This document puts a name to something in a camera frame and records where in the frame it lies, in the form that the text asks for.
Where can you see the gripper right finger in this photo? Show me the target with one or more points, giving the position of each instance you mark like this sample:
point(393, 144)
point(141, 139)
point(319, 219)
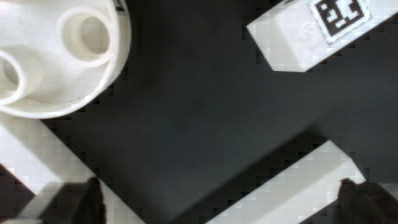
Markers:
point(369, 203)

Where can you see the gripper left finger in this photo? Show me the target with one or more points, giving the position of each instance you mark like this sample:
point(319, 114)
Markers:
point(68, 204)

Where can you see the white round stool seat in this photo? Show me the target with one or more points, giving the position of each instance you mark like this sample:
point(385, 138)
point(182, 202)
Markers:
point(65, 46)

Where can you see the white stool leg with tag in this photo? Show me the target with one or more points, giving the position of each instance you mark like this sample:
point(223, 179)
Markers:
point(308, 27)

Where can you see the white stool leg middle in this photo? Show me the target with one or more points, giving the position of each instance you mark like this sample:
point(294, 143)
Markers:
point(299, 191)

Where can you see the white stool leg left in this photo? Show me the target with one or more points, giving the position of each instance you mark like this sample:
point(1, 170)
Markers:
point(42, 163)

